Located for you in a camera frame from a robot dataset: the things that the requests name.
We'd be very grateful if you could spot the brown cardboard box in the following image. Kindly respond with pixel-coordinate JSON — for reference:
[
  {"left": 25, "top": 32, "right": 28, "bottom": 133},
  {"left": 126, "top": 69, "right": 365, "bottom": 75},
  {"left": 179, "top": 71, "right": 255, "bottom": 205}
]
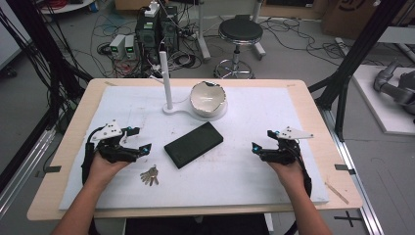
[{"left": 320, "top": 0, "right": 415, "bottom": 41}]

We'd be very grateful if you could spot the black cross floor tape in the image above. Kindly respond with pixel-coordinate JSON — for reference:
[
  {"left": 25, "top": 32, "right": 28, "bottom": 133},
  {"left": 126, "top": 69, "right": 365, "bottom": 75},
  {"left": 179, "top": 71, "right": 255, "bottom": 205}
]
[{"left": 333, "top": 210, "right": 364, "bottom": 228}]

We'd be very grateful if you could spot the person's right hand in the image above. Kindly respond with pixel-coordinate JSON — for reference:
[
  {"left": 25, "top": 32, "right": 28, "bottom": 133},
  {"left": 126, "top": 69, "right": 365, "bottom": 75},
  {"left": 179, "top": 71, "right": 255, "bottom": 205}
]
[{"left": 267, "top": 160, "right": 308, "bottom": 197}]

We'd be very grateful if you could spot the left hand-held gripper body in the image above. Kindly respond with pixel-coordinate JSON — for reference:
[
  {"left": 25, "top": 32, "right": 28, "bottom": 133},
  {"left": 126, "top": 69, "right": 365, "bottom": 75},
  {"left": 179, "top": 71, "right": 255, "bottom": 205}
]
[{"left": 90, "top": 119, "right": 138, "bottom": 165}]

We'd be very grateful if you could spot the white floor board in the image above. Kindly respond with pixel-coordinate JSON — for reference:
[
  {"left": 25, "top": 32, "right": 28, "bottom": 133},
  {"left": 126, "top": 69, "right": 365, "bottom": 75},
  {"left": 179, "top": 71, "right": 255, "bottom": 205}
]
[{"left": 351, "top": 64, "right": 415, "bottom": 137}]

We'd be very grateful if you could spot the black frame post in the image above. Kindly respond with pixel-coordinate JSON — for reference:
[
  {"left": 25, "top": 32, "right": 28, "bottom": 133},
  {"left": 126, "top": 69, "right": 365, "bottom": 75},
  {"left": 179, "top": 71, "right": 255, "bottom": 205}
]
[
  {"left": 307, "top": 0, "right": 410, "bottom": 142},
  {"left": 5, "top": 0, "right": 94, "bottom": 131}
]

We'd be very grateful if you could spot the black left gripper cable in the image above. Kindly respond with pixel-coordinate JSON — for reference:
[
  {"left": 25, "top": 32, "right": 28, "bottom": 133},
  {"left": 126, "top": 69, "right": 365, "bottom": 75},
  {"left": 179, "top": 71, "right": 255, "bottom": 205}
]
[{"left": 80, "top": 126, "right": 106, "bottom": 185}]

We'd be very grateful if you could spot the white ceramic bowl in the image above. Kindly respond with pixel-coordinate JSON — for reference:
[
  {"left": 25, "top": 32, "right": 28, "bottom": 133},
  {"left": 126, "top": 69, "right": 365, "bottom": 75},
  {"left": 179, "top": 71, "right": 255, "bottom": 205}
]
[{"left": 189, "top": 80, "right": 227, "bottom": 118}]

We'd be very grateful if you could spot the black rectangular case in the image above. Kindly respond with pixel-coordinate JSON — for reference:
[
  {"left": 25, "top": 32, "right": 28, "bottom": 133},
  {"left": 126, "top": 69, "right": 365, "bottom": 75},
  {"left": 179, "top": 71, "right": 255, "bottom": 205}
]
[{"left": 163, "top": 121, "right": 225, "bottom": 170}]

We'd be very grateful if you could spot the black computer tower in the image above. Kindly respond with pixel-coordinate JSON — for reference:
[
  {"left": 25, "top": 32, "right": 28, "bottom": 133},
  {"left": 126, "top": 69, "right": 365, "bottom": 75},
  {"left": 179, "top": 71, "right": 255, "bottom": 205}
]
[
  {"left": 161, "top": 5, "right": 180, "bottom": 54},
  {"left": 134, "top": 13, "right": 163, "bottom": 67}
]

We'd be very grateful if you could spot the white power strip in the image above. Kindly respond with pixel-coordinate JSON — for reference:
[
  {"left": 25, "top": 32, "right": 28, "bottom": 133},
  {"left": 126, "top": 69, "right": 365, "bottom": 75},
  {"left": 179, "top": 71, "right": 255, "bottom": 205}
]
[{"left": 144, "top": 1, "right": 161, "bottom": 19}]

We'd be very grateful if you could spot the black round stool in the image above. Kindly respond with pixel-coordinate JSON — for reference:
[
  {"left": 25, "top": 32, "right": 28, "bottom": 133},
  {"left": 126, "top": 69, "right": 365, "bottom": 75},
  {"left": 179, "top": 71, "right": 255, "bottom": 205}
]
[{"left": 212, "top": 17, "right": 264, "bottom": 80}]

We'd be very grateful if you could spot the white foam mat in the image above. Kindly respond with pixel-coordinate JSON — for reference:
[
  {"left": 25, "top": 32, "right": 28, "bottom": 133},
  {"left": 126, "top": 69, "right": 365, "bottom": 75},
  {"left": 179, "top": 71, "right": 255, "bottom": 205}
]
[{"left": 58, "top": 84, "right": 330, "bottom": 212}]

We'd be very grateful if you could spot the white table leg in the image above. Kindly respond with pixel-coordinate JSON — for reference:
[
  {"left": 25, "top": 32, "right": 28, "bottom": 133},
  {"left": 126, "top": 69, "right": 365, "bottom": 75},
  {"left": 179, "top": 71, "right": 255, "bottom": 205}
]
[
  {"left": 250, "top": 0, "right": 267, "bottom": 62},
  {"left": 195, "top": 0, "right": 212, "bottom": 64}
]

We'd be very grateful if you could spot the black tape strip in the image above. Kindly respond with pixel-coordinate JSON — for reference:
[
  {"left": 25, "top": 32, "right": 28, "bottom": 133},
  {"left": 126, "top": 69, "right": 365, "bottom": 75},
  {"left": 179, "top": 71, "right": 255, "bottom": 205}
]
[
  {"left": 34, "top": 164, "right": 63, "bottom": 179},
  {"left": 334, "top": 164, "right": 357, "bottom": 176}
]

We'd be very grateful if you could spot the grey power supply unit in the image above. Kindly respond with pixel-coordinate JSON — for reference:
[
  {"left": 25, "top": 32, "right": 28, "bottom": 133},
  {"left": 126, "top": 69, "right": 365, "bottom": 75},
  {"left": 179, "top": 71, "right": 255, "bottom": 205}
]
[
  {"left": 109, "top": 33, "right": 127, "bottom": 61},
  {"left": 124, "top": 34, "right": 137, "bottom": 61}
]

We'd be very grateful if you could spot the person's left hand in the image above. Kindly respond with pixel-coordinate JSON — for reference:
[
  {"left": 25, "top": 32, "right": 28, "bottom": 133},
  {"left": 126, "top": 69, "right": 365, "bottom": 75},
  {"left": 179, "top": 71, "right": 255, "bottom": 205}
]
[{"left": 85, "top": 152, "right": 132, "bottom": 191}]

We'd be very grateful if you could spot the aluminium frame rail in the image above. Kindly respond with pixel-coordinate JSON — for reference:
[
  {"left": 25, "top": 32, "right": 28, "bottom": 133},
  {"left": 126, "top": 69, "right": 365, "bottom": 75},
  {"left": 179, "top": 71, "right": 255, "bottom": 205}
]
[
  {"left": 0, "top": 126, "right": 57, "bottom": 219},
  {"left": 319, "top": 107, "right": 387, "bottom": 235}
]

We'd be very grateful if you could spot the tangle of floor cables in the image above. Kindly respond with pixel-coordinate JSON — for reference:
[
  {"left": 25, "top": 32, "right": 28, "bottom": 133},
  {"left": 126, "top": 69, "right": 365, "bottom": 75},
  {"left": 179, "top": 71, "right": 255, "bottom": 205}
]
[{"left": 260, "top": 17, "right": 386, "bottom": 68}]

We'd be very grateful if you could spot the thin wooden stick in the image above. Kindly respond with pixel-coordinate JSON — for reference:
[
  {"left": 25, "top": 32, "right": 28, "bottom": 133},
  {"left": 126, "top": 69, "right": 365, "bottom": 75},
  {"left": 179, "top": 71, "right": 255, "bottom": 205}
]
[{"left": 324, "top": 181, "right": 350, "bottom": 206}]

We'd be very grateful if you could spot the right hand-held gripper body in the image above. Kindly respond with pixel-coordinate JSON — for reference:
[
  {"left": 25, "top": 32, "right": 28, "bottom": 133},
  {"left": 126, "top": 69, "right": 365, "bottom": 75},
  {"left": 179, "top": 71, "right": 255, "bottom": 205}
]
[{"left": 259, "top": 125, "right": 315, "bottom": 165}]

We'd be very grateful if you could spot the bunch of metal keys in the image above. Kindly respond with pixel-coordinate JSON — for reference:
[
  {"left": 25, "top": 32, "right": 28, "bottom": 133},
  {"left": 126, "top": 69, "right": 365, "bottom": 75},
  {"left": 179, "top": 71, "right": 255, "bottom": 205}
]
[{"left": 139, "top": 164, "right": 161, "bottom": 187}]

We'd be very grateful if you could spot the white stand with pole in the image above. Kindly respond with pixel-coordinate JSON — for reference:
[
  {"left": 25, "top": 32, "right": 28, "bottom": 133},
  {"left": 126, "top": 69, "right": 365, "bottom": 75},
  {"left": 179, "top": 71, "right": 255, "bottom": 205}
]
[{"left": 149, "top": 50, "right": 229, "bottom": 122}]

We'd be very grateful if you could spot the person's dark clothing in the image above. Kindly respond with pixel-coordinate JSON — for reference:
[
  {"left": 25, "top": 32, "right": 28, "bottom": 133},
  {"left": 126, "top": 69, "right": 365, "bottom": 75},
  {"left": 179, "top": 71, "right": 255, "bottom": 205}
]
[{"left": 124, "top": 212, "right": 271, "bottom": 235}]

